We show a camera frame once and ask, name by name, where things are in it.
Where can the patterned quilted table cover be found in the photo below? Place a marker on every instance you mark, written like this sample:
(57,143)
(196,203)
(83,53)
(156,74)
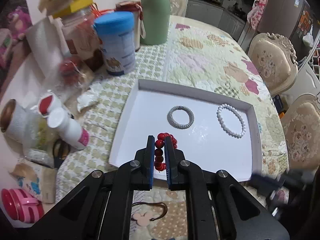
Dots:
(203,59)

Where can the green thermos jug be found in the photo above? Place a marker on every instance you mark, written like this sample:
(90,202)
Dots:
(156,17)

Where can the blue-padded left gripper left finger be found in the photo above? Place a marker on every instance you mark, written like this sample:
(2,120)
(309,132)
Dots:
(146,157)

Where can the cartoon printed tissue pack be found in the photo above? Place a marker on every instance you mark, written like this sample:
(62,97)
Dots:
(37,180)

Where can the cream ornate chair far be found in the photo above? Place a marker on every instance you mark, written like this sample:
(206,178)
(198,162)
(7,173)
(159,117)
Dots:
(275,60)

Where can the crumpled white tissue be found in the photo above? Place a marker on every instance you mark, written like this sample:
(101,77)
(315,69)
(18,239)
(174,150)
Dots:
(90,97)

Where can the white bottle red cap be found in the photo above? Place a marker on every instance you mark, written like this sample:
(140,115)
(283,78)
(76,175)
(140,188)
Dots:
(48,103)

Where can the blue-lidded milk powder can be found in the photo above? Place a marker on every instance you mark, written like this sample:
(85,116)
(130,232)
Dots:
(116,43)

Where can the grey refrigerator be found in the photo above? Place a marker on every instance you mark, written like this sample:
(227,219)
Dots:
(290,18)

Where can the paper towel roll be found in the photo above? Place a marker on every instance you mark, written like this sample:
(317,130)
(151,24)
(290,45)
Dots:
(47,44)

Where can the yellow box on jar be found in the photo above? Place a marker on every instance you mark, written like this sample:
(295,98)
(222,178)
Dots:
(75,6)

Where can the cream ornate chair near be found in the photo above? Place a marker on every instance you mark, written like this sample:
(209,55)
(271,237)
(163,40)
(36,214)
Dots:
(301,129)

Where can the pink bear plush toy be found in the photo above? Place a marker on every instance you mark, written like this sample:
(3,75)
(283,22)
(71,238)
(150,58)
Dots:
(18,23)

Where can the pink striped cup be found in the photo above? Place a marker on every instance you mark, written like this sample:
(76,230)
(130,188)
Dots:
(22,206)

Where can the brown hair tie pink charm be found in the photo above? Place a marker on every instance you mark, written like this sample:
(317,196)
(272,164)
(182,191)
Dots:
(147,218)

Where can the clear plastic jar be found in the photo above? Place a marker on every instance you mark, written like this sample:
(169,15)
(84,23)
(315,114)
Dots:
(81,38)

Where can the gold-rimmed white tin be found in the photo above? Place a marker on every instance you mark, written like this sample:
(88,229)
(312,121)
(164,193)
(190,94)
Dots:
(14,121)

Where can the white shallow tray box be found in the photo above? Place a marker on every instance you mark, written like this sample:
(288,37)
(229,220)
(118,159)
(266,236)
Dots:
(223,136)

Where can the black scissors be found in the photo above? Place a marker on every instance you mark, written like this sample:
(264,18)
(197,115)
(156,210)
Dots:
(60,151)

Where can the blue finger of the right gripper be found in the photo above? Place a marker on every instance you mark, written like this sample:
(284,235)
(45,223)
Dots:
(258,180)

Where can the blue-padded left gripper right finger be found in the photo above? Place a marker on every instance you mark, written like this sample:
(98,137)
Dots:
(173,157)

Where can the red-lidded white flask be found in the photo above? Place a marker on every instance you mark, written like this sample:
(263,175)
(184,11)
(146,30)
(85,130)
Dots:
(134,11)

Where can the cream ornate chair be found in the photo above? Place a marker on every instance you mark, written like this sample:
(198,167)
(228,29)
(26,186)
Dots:
(275,60)
(301,129)

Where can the white bottle pink label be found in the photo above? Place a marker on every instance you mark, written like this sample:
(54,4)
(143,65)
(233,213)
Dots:
(68,129)

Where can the plastic bag with red snacks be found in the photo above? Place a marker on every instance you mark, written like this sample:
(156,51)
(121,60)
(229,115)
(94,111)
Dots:
(70,77)

